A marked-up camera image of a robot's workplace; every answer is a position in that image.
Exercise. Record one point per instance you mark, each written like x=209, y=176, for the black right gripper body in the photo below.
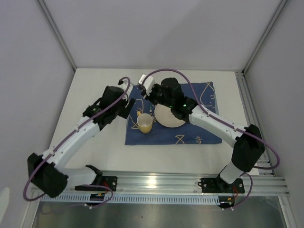
x=156, y=97

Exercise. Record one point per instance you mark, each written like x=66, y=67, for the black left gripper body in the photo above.
x=120, y=110

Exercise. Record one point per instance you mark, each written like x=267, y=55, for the cream round plate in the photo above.
x=165, y=117

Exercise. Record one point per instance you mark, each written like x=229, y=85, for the blue fish-pattern cloth placemat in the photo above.
x=161, y=135

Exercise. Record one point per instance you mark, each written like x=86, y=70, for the yellow plastic cup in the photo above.
x=144, y=122

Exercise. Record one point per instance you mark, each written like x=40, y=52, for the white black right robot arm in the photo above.
x=245, y=141

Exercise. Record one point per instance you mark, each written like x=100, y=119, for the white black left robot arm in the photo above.
x=48, y=171

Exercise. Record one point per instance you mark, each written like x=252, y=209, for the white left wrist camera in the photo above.
x=122, y=82

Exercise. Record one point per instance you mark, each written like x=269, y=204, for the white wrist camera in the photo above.
x=122, y=82
x=146, y=83

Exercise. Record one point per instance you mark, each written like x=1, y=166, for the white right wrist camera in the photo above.
x=146, y=83

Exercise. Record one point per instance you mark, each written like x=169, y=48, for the aluminium right side rail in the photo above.
x=252, y=118

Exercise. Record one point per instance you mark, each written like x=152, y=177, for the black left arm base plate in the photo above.
x=108, y=181

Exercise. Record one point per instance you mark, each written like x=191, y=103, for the aluminium front mounting rail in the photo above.
x=186, y=184

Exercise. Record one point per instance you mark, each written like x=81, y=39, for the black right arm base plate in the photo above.
x=217, y=185

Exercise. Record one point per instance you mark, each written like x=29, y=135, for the aluminium left corner post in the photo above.
x=56, y=33

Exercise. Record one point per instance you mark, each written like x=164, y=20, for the aluminium corner post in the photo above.
x=266, y=34
x=56, y=33

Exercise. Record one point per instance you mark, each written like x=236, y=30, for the white slotted cable duct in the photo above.
x=135, y=198

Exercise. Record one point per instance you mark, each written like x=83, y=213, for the aluminium right corner post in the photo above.
x=266, y=34

